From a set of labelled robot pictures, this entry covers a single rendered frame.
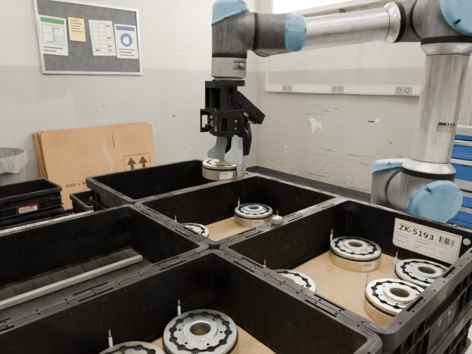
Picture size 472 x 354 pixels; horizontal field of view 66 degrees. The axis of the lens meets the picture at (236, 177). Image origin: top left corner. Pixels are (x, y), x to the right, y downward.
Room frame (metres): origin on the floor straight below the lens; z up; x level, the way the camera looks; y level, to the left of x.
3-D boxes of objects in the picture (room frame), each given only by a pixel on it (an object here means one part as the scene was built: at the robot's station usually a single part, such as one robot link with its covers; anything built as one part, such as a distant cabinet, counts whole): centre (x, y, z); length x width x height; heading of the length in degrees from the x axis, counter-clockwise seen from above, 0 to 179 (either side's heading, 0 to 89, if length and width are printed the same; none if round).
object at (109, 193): (1.02, 0.19, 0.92); 0.40 x 0.30 x 0.02; 132
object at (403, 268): (0.59, -0.34, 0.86); 0.10 x 0.10 x 0.01
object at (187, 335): (0.43, 0.05, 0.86); 0.05 x 0.05 x 0.01
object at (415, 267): (0.59, -0.34, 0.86); 0.05 x 0.05 x 0.01
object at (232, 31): (0.80, 0.01, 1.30); 0.09 x 0.08 x 0.11; 96
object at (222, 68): (0.80, 0.01, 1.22); 0.08 x 0.08 x 0.05
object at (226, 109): (0.80, 0.02, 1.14); 0.09 x 0.08 x 0.12; 132
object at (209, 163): (0.84, 0.03, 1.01); 0.10 x 0.10 x 0.01
